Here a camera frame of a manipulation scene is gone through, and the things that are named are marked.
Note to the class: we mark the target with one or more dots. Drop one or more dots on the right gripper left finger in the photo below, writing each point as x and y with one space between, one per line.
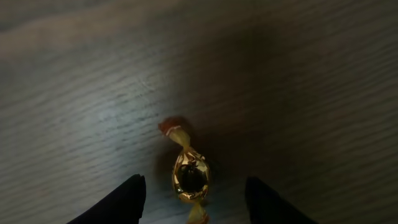
121 205

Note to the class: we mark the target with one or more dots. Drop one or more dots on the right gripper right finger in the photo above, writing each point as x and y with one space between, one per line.
269 208

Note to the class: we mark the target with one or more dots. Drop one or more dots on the gold wrapped candy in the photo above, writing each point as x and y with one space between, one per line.
190 177

